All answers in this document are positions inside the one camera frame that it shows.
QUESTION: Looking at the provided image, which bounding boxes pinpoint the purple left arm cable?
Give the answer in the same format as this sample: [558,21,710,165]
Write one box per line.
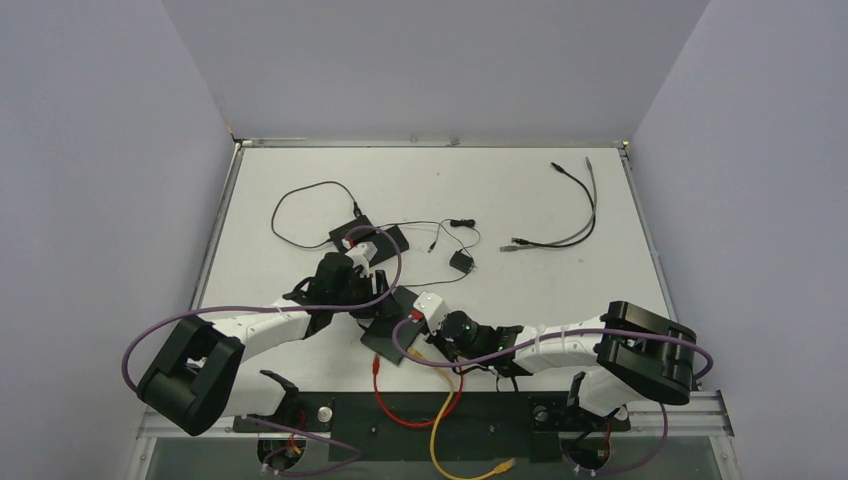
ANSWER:
[121,225,404,477]

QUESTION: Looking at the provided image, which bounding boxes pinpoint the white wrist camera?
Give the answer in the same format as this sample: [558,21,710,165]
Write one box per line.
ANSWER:
[411,292,450,333]
[345,242,378,277]

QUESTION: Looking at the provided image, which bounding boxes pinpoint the orange ethernet cable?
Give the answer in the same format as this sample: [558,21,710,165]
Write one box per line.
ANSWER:
[407,349,518,480]

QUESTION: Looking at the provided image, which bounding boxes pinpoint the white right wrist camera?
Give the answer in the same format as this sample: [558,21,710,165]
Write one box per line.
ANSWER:
[411,292,450,333]

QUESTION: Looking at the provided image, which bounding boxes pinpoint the black ribbed power adapter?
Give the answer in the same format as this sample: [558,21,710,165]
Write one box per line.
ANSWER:
[377,225,409,256]

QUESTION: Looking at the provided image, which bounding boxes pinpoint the black adapter mains cable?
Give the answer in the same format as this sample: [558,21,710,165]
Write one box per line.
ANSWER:
[270,181,363,250]

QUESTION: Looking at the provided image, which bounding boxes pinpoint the small black wall plug adapter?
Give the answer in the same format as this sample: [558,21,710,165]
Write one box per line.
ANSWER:
[449,250,475,274]

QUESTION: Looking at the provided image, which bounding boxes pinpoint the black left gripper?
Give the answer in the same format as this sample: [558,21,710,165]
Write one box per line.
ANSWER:
[331,271,401,320]

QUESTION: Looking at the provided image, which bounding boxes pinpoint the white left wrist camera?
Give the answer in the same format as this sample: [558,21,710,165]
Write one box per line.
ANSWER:
[345,242,378,277]

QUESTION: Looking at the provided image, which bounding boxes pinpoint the black power plug cable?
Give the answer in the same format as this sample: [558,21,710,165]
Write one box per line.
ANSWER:
[370,218,485,293]

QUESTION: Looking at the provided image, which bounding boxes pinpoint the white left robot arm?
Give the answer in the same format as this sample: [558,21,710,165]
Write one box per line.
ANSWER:
[121,248,398,436]

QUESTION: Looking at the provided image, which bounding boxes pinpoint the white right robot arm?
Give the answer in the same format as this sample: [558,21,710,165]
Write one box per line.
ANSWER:
[412,293,696,427]

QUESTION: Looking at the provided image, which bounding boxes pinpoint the grey ethernet cable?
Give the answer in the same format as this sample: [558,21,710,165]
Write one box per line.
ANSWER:
[498,156,599,254]

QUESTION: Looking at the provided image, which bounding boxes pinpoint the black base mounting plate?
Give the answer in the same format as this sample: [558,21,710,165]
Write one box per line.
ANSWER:
[233,391,631,463]

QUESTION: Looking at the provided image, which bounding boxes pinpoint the aluminium frame rail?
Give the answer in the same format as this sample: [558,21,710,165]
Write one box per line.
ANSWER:
[143,392,734,436]

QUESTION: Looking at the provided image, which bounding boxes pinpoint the black network switch box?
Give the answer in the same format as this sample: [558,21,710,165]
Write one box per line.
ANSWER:
[360,287,432,367]

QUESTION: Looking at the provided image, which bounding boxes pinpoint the red ethernet cable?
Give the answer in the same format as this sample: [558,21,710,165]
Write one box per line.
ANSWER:
[372,354,465,429]

